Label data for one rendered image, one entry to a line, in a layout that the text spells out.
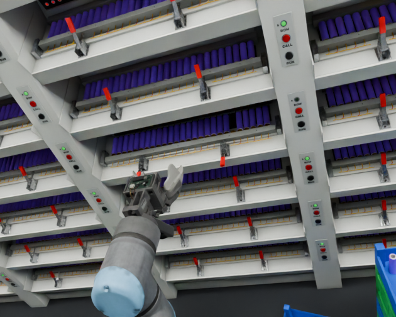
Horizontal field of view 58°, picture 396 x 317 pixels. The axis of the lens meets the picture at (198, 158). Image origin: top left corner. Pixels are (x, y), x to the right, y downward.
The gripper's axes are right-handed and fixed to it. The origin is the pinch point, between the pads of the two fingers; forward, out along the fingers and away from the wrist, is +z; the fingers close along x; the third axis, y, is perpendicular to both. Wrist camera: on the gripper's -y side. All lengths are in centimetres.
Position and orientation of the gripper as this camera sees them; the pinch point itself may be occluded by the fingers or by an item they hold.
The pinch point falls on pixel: (163, 173)
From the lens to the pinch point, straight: 91.1
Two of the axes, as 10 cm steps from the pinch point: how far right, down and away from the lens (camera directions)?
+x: -9.4, 1.7, 2.8
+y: -3.1, -7.7, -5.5
